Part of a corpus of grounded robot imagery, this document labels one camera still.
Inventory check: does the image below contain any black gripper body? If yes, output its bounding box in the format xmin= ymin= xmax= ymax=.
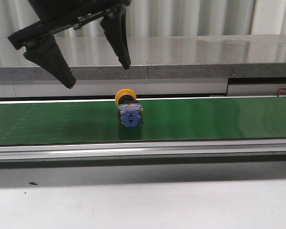
xmin=8 ymin=0 xmax=131 ymax=50

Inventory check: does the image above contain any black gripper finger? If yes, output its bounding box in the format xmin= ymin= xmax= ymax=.
xmin=101 ymin=5 xmax=131 ymax=70
xmin=23 ymin=35 xmax=76 ymax=89

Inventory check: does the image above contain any yellow push button switch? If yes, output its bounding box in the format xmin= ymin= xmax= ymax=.
xmin=115 ymin=89 xmax=143 ymax=127

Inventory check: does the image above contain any grey stone counter slab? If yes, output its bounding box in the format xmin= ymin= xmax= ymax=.
xmin=0 ymin=34 xmax=286 ymax=82

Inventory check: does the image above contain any green conveyor belt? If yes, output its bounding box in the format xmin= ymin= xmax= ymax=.
xmin=0 ymin=96 xmax=286 ymax=146

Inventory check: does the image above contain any aluminium conveyor front rail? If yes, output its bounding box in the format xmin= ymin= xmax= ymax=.
xmin=0 ymin=138 xmax=286 ymax=161

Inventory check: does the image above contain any white conveyor back rail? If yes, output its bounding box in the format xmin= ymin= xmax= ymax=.
xmin=0 ymin=95 xmax=286 ymax=104

